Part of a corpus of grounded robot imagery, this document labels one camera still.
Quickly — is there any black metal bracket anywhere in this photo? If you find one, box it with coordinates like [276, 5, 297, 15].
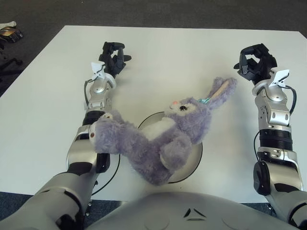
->
[83, 200, 93, 216]

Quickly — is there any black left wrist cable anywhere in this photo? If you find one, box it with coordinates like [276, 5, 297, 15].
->
[83, 69, 105, 106]

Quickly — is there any white plate with black rim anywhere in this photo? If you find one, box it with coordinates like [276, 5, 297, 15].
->
[138, 112, 204, 184]

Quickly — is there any thin black elbow cable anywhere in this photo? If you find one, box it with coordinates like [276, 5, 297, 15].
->
[253, 131, 261, 161]
[92, 153, 120, 195]

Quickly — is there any grey robot torso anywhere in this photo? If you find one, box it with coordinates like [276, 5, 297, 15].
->
[86, 191, 292, 230]

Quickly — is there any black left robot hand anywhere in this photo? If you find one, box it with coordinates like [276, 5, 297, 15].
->
[98, 41, 132, 78]

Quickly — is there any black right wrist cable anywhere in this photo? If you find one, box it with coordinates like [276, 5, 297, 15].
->
[285, 86, 297, 115]

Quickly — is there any black office chair base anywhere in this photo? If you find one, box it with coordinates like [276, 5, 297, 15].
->
[0, 45, 24, 72]

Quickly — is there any thin black left elbow cable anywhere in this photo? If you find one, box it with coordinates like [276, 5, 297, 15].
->
[92, 153, 120, 195]

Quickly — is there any purple plush bunny doll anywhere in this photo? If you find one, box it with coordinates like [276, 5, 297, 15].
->
[88, 76, 238, 186]

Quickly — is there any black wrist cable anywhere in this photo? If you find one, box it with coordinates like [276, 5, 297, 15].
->
[83, 69, 105, 106]
[285, 86, 297, 115]

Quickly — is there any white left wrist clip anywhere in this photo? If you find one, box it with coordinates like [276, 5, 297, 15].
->
[90, 61, 106, 79]

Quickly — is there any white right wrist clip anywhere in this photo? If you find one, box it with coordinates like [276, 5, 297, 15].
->
[270, 69, 290, 88]

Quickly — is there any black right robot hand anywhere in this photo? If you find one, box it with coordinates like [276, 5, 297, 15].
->
[234, 43, 278, 84]

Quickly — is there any thin black right elbow cable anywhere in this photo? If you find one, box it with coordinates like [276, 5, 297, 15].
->
[253, 131, 261, 161]

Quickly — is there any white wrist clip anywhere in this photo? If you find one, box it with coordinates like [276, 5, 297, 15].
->
[90, 61, 106, 79]
[270, 69, 290, 88]

